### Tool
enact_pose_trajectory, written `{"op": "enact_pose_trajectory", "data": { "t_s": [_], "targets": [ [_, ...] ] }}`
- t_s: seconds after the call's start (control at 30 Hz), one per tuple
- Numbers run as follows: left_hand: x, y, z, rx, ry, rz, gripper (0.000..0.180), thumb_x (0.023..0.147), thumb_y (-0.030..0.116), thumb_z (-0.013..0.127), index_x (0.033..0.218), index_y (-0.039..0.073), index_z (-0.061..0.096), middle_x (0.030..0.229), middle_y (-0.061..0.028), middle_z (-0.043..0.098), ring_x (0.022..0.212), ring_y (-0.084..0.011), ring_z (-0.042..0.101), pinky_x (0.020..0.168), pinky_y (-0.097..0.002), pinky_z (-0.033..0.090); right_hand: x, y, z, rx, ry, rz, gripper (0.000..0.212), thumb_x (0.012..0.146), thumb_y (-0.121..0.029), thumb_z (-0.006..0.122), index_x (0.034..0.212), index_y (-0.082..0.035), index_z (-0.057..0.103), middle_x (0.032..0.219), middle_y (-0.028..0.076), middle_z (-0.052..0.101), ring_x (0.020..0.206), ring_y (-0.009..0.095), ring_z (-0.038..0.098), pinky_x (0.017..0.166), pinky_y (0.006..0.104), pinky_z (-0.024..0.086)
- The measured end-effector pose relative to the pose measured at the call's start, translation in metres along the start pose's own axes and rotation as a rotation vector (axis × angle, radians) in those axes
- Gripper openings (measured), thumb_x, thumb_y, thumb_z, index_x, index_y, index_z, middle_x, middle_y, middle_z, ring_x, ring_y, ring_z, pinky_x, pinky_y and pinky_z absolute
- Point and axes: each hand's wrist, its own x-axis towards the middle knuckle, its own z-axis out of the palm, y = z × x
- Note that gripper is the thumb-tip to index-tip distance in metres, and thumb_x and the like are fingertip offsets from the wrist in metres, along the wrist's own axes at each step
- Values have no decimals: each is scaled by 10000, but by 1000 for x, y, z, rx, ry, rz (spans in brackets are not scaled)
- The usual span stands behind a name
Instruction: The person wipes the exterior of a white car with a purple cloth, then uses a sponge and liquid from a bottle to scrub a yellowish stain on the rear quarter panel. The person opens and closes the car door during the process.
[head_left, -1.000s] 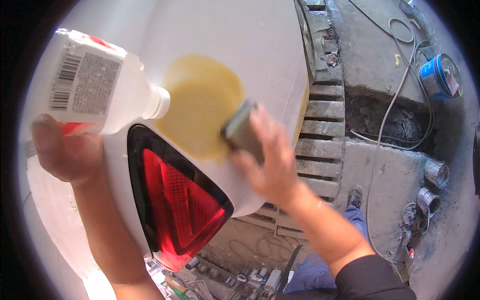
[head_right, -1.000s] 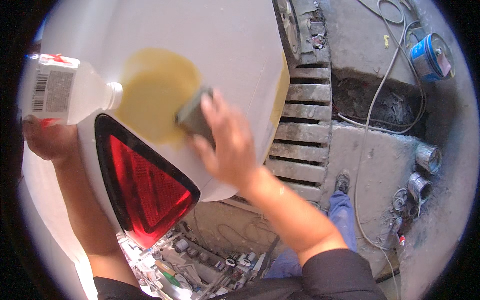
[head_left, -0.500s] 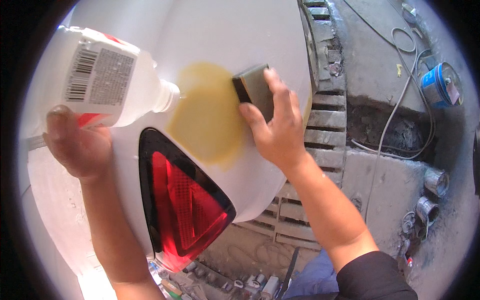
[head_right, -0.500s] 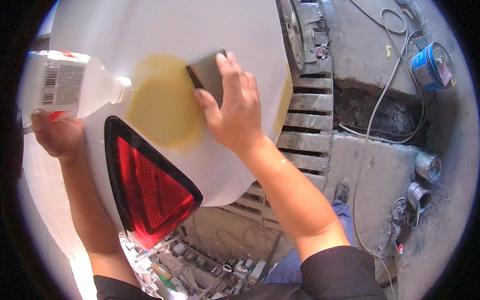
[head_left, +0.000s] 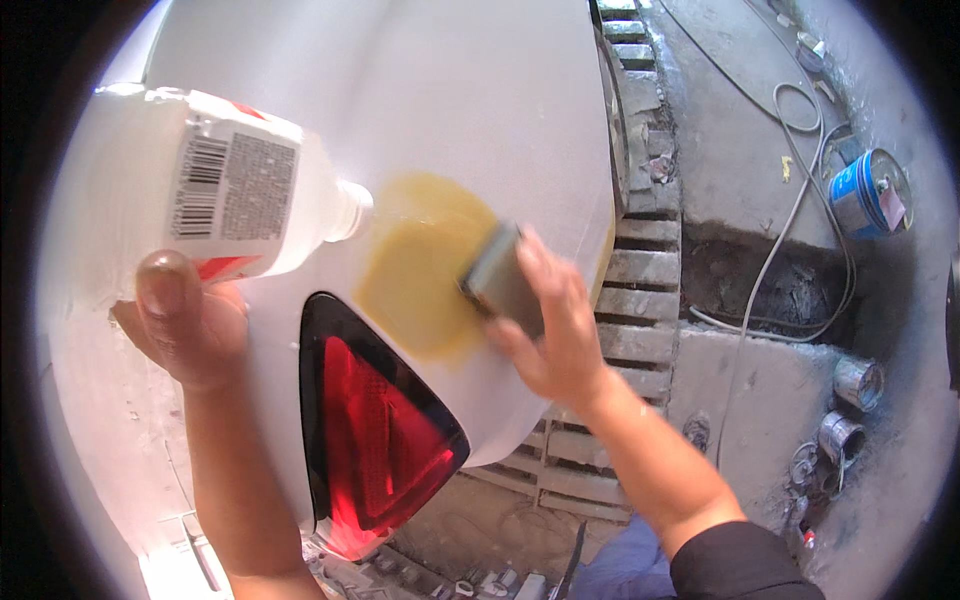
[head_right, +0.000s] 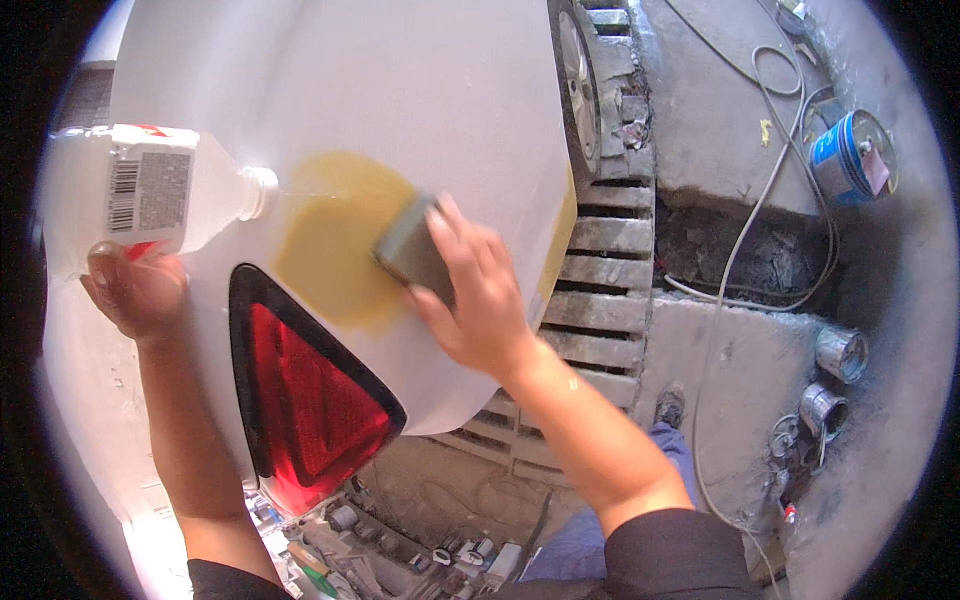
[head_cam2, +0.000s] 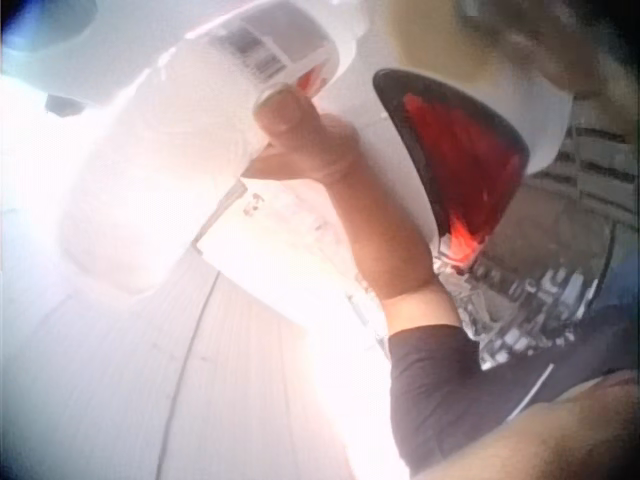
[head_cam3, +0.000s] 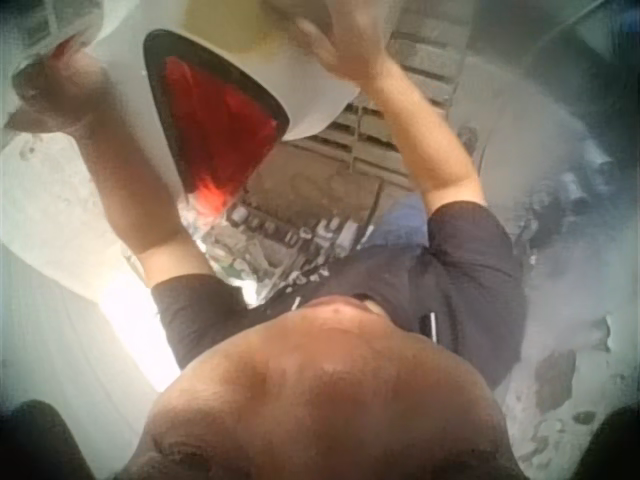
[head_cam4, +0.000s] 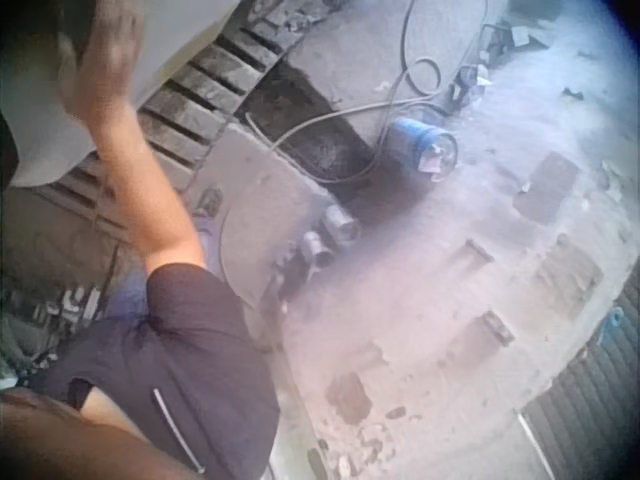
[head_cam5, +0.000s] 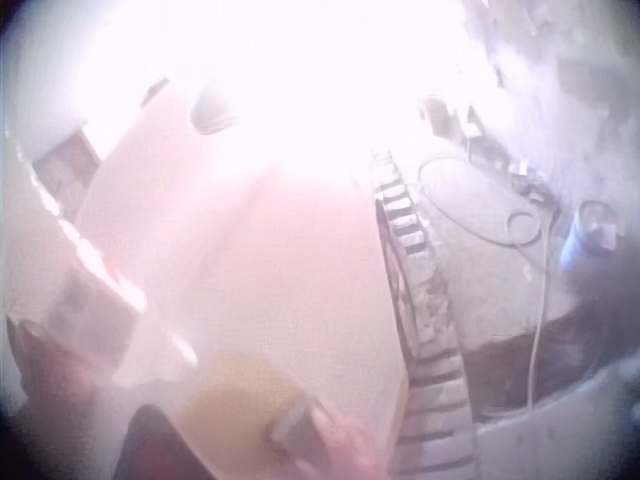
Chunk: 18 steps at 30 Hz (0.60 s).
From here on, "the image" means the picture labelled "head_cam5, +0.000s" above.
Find dark boxes by wall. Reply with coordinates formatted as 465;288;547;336
418;95;484;142

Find grey coiled hose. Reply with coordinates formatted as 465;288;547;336
417;154;557;417

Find grey brick wall edge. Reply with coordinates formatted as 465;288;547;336
369;147;482;480

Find blue barrel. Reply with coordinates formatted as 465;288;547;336
558;199;619;282

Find heap of rubble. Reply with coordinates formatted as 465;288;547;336
507;158;554;202

